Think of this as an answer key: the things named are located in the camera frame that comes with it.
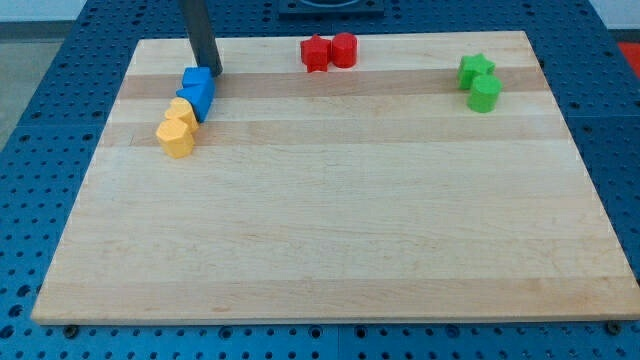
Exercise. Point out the red cylinder block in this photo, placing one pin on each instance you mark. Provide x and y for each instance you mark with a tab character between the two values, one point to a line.
344	50

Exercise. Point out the yellow hexagon block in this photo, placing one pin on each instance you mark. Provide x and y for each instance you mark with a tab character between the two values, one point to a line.
175	138

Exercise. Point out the yellow heart block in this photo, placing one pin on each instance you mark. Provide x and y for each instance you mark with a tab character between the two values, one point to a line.
181	109

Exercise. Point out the green cylinder block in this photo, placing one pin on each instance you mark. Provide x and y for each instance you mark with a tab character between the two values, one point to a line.
484	93

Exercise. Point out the blue cube block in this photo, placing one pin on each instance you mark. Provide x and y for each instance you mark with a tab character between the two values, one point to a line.
195	76

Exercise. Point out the dark grey pointer rod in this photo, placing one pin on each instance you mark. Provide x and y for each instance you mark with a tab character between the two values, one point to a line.
201	35

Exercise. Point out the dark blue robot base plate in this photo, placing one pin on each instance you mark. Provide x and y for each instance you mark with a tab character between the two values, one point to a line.
291	9

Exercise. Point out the red star block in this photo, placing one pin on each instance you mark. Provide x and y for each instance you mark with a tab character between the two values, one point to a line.
316	53

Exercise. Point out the blue triangle block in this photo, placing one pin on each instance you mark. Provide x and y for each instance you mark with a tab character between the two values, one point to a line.
200	97

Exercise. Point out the green star block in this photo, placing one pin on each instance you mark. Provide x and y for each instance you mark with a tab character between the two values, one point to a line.
471	66

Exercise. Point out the wooden board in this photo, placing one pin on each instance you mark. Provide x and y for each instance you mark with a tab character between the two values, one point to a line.
362	195

